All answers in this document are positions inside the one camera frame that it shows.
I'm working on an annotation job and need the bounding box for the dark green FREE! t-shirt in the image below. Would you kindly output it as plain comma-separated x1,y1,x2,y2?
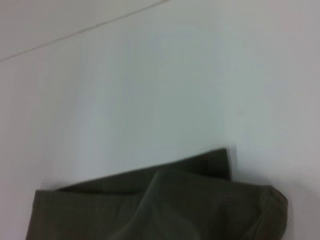
24,147,289,240

